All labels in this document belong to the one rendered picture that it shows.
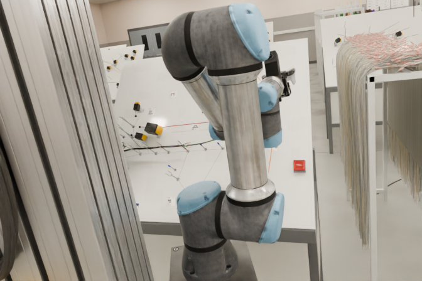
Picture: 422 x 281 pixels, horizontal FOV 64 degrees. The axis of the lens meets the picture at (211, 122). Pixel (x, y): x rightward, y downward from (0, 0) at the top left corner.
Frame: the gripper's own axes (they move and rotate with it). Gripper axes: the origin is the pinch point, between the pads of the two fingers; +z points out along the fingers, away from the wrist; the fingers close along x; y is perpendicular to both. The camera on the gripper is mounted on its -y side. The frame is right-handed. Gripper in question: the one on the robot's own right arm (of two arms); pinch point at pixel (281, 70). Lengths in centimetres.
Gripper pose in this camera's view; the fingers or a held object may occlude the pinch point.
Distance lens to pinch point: 127.2
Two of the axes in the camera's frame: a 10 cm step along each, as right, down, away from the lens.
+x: 9.0, -1.6, -4.2
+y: 2.7, 9.4, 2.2
